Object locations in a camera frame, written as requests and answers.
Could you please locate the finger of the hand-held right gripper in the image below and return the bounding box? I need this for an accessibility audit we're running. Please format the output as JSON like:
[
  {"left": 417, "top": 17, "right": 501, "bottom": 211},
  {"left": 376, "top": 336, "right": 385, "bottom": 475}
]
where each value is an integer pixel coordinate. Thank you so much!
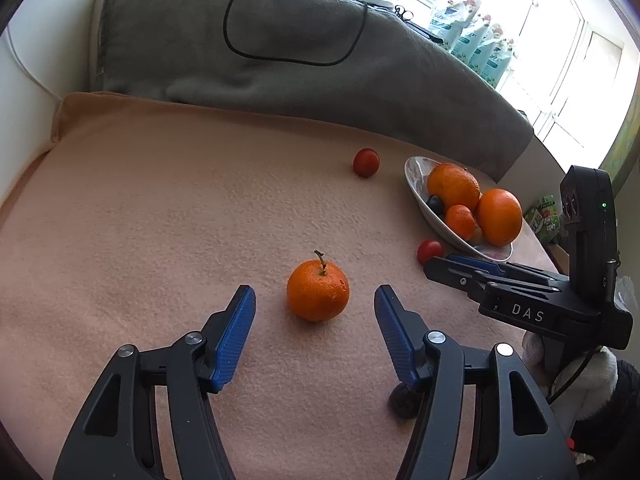
[
  {"left": 424, "top": 256, "right": 501, "bottom": 311},
  {"left": 446, "top": 254, "right": 561, "bottom": 286}
]

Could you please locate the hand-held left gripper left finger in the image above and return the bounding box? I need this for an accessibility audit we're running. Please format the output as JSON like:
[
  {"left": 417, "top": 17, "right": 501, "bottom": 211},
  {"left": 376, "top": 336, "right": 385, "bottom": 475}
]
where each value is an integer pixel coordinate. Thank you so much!
[{"left": 52, "top": 285, "right": 257, "bottom": 480}]

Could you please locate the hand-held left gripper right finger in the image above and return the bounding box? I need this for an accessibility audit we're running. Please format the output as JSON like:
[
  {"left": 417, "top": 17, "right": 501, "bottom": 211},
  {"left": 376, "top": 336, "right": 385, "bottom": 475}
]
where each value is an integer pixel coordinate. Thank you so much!
[{"left": 374, "top": 284, "right": 581, "bottom": 480}]

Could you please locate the round mandarin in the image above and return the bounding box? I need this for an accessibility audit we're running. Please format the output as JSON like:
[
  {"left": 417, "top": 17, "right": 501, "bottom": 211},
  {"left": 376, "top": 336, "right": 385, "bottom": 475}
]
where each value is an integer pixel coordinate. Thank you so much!
[{"left": 444, "top": 204, "right": 477, "bottom": 241}]

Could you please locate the large orange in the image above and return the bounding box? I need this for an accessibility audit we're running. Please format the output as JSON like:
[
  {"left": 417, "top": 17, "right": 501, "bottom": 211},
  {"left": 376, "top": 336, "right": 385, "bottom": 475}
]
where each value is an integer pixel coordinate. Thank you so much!
[
  {"left": 475, "top": 188, "right": 524, "bottom": 247},
  {"left": 426, "top": 162, "right": 482, "bottom": 213}
]

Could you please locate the mandarin with stem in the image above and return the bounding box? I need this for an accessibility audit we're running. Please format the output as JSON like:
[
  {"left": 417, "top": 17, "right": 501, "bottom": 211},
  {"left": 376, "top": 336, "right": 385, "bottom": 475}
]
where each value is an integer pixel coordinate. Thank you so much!
[{"left": 286, "top": 250, "right": 351, "bottom": 323}]

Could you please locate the white bowl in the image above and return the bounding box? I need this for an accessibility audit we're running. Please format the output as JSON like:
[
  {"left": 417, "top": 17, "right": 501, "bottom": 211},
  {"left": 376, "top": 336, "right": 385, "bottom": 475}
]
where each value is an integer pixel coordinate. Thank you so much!
[{"left": 404, "top": 156, "right": 515, "bottom": 263}]

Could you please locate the person's right forearm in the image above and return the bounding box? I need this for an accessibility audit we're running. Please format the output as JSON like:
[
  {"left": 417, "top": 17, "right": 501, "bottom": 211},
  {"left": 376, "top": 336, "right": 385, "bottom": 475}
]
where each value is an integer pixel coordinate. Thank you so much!
[{"left": 572, "top": 360, "right": 640, "bottom": 466}]

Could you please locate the person's right hand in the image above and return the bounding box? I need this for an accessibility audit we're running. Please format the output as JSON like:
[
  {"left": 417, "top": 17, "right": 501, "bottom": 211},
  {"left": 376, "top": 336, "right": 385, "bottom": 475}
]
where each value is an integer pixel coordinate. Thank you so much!
[{"left": 522, "top": 332, "right": 618, "bottom": 436}]

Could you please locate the red cherry tomato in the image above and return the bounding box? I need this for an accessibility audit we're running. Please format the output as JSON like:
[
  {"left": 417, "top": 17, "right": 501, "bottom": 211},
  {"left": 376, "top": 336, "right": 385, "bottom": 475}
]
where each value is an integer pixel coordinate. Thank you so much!
[
  {"left": 353, "top": 148, "right": 381, "bottom": 179},
  {"left": 417, "top": 239, "right": 445, "bottom": 265}
]

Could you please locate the green snack packet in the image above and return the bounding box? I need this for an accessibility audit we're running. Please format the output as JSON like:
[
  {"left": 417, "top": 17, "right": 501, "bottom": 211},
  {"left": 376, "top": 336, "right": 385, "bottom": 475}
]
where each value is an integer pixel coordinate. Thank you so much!
[{"left": 529, "top": 194, "right": 565, "bottom": 241}]

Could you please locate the peach blanket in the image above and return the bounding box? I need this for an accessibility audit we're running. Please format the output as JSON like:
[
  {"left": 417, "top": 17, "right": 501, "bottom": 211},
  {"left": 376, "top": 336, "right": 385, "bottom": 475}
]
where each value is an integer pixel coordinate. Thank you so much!
[{"left": 0, "top": 91, "right": 556, "bottom": 480}]

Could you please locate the white green refill pouch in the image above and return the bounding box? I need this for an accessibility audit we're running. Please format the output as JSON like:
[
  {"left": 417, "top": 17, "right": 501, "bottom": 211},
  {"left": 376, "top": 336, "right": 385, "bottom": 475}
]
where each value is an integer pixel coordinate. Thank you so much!
[
  {"left": 450, "top": 12, "right": 493, "bottom": 58},
  {"left": 482, "top": 37, "right": 517, "bottom": 86},
  {"left": 470, "top": 25, "right": 508, "bottom": 73},
  {"left": 429, "top": 0, "right": 481, "bottom": 43}
]

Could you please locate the grey blanket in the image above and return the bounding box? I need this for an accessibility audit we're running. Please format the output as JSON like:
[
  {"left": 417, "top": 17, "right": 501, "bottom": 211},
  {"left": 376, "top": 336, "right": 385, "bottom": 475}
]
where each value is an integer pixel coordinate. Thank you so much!
[{"left": 97, "top": 0, "right": 535, "bottom": 183}]

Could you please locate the white cushioned furniture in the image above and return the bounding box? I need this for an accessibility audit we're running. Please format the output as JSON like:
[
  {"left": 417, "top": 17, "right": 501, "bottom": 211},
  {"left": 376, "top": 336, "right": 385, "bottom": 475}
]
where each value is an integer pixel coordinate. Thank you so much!
[{"left": 0, "top": 0, "right": 116, "bottom": 196}]

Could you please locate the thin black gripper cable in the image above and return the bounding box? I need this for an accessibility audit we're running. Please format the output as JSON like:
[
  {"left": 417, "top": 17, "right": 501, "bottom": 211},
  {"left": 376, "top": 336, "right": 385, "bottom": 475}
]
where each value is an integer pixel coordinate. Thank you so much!
[{"left": 545, "top": 347, "right": 601, "bottom": 406}]

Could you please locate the white window frame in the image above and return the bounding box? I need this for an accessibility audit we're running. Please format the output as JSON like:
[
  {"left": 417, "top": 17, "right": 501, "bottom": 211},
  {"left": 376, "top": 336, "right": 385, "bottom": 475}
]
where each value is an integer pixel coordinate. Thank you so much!
[{"left": 415, "top": 0, "right": 640, "bottom": 161}]

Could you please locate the white cable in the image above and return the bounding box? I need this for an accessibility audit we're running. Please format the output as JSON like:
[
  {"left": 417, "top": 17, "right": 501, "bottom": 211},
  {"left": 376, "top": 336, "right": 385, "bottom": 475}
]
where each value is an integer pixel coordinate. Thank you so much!
[{"left": 5, "top": 27, "right": 63, "bottom": 100}]

